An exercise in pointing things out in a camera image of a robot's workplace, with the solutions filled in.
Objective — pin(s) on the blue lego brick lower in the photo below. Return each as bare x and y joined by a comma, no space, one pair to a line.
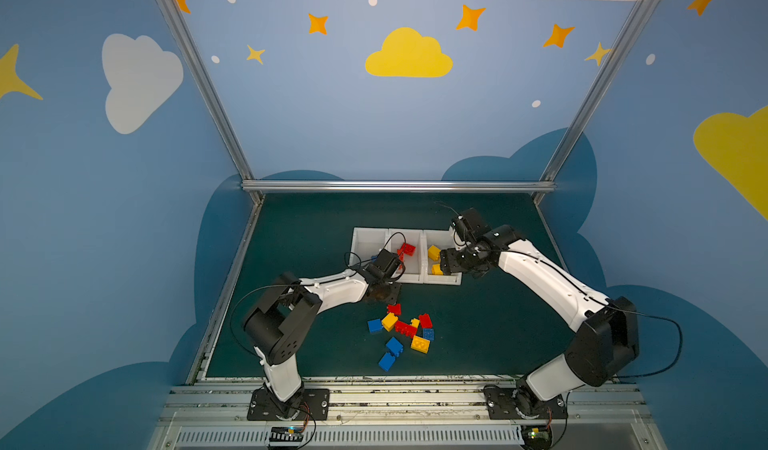
395,347

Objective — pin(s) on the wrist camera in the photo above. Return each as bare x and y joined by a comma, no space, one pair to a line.
386,266
469,226

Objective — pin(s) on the aluminium frame right post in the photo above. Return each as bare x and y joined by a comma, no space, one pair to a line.
633,26

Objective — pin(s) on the aluminium frame left post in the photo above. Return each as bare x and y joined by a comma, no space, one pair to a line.
175,20

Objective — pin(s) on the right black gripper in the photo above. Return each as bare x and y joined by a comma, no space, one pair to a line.
450,261

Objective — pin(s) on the aluminium mounting rail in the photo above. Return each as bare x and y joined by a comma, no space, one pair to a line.
410,412

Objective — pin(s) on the small red lego brick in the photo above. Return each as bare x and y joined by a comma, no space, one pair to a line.
395,309

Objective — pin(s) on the white plastic bin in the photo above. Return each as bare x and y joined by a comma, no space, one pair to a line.
432,243
413,268
366,243

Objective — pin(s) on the blue lego brick bottom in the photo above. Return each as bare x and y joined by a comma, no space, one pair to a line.
387,361

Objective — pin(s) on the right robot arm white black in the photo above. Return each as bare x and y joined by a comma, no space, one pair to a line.
606,334

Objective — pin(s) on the aluminium frame post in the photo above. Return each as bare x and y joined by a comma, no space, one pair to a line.
175,20
633,26

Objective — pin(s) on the right circuit board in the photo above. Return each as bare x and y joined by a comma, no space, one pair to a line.
536,438

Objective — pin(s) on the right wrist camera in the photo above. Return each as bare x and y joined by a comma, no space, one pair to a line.
469,226

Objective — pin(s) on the blue lego brick left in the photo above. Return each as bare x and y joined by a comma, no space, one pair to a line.
375,326

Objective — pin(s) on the yellow lego brick bottom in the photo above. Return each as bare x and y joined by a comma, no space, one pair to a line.
420,344

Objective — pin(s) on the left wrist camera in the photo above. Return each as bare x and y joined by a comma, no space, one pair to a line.
386,266

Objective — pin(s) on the right white plastic bin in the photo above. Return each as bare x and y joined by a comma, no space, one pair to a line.
432,243

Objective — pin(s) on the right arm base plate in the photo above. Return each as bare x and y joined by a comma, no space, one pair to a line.
507,403

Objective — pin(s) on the middle white plastic bin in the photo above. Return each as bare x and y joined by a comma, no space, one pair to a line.
413,268

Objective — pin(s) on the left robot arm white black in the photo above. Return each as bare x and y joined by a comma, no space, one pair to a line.
280,321

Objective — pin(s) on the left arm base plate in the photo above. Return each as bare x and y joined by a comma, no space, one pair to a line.
311,403

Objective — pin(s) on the red lego brick low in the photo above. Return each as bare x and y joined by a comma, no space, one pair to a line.
405,329

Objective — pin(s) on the left white plastic bin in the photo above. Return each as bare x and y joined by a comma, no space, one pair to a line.
366,243

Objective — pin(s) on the circuit board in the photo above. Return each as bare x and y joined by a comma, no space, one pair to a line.
536,438
289,437

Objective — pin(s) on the left circuit board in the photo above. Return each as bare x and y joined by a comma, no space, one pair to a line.
289,437

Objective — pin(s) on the aluminium frame back bar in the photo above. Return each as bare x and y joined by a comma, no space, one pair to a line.
465,187

